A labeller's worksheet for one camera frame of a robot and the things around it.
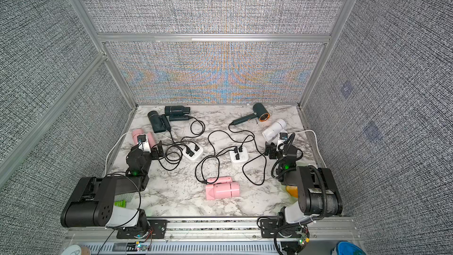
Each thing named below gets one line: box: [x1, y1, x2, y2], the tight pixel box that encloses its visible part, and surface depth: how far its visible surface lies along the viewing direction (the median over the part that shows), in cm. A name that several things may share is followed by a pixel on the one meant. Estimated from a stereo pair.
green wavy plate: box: [280, 184, 299, 204], surface depth 81 cm
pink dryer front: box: [205, 176, 241, 201], surface depth 81 cm
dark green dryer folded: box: [147, 110, 172, 134], surface depth 108 cm
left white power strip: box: [182, 142, 204, 160], surface depth 95 cm
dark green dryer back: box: [163, 105, 191, 122], surface depth 112 cm
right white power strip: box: [229, 146, 249, 163], surface depth 94 cm
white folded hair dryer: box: [261, 118, 288, 144], surface depth 102 cm
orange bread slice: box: [285, 185, 300, 199], surface depth 80 cm
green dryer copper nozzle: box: [228, 102, 271, 126], surface depth 112 cm
